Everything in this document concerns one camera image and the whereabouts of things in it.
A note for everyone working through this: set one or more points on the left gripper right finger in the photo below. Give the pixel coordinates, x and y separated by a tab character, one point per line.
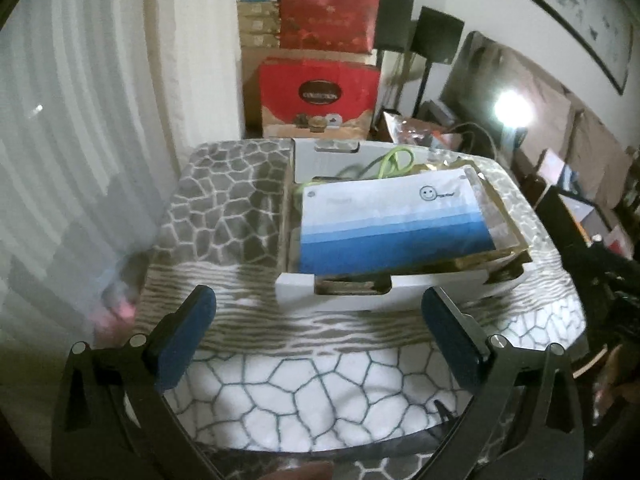
459	337

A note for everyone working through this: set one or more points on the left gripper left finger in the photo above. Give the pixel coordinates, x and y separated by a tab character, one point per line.
173	342

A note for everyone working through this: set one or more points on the blue white paper package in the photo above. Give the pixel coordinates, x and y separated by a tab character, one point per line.
372	225

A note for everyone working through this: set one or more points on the person's left hand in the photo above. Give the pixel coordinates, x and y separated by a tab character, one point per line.
311	471

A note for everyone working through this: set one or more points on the white cardboard tray box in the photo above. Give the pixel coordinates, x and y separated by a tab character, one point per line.
316	162

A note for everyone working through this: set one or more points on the silver foil bag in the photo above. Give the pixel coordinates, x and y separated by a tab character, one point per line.
398	129

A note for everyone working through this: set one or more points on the red collection gift bag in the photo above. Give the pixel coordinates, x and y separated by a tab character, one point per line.
318	99

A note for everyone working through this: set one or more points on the white window curtain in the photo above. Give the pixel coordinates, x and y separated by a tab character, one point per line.
102	104

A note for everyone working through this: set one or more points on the black music stand right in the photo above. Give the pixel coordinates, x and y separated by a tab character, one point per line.
436	39

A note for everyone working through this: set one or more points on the black music stand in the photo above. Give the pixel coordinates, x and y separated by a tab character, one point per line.
436	39
393	32

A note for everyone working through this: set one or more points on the stacked gold boxes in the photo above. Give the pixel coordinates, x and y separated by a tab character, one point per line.
259	24

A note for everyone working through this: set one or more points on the black music stand left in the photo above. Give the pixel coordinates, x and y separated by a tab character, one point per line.
393	32

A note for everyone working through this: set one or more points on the dark red gift box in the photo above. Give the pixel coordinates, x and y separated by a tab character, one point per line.
328	25

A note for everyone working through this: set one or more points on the framed wall picture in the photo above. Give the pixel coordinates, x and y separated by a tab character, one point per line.
603	28

